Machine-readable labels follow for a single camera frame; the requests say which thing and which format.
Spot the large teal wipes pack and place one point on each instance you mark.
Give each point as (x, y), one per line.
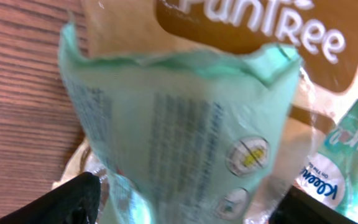
(186, 137)

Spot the brown white snack pouch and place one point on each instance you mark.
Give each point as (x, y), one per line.
(324, 33)

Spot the small teal tissue pack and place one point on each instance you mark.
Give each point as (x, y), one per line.
(331, 176)

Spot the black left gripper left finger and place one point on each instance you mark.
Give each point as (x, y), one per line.
(76, 202)

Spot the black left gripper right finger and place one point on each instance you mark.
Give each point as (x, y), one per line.
(297, 207)

